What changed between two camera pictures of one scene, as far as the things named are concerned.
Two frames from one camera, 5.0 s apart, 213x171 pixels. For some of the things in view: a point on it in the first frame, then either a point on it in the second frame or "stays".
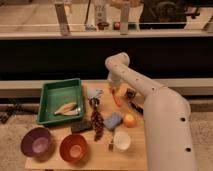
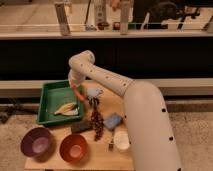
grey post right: x=124 y=17 stays
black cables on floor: x=14 y=108 stays
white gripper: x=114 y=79 → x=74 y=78
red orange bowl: x=73 y=148 stays
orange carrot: x=116 y=98 → x=75 y=89
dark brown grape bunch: x=96 y=121 stays
